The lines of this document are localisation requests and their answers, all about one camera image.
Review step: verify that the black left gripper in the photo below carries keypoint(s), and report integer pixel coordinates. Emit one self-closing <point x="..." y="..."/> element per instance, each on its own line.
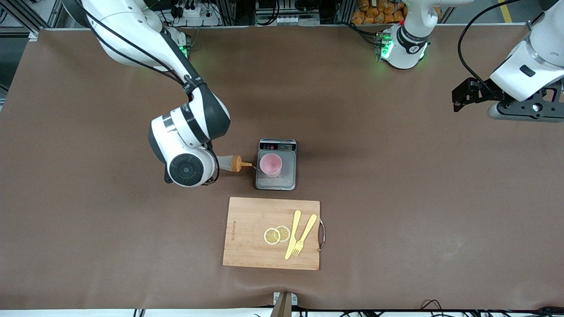
<point x="484" y="93"/>

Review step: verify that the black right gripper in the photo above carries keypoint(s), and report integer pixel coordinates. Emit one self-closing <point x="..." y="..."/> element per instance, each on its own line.
<point x="210" y="178"/>

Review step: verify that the translucent sauce bottle orange cap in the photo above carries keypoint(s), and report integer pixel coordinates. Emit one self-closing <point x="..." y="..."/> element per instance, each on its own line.
<point x="235" y="164"/>

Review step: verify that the pink plastic cup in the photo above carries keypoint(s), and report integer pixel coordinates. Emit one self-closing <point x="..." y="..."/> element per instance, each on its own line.
<point x="270" y="165"/>

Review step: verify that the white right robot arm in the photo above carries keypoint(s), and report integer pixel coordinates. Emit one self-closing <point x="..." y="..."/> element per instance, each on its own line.
<point x="132" y="26"/>

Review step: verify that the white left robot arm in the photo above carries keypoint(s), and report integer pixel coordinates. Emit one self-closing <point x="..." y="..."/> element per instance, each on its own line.
<point x="407" y="44"/>

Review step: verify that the grey digital kitchen scale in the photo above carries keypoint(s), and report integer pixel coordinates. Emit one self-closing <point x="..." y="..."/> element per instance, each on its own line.
<point x="288" y="178"/>

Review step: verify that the brown table cover mat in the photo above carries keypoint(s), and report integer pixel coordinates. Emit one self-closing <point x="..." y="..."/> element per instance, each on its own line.
<point x="176" y="246"/>

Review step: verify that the lemon slice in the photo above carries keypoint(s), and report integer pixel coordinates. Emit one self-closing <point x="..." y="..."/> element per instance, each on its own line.
<point x="271" y="236"/>
<point x="285" y="232"/>

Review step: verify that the yellow plastic knife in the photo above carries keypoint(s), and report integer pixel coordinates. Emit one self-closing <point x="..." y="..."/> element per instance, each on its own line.
<point x="294" y="229"/>

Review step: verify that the yellow plastic fork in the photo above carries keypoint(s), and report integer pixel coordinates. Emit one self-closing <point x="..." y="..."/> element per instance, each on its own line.
<point x="308" y="229"/>

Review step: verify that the orange snack packet pile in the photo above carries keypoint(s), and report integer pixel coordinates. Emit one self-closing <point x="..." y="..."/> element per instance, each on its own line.
<point x="379" y="13"/>

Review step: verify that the white power strip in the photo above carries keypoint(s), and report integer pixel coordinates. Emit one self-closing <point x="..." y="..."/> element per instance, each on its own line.
<point x="198" y="12"/>

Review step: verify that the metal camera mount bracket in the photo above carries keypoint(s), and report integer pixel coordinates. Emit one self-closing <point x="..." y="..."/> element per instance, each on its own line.
<point x="285" y="304"/>

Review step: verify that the aluminium frame profile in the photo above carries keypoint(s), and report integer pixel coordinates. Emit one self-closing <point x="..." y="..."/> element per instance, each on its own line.
<point x="26" y="20"/>

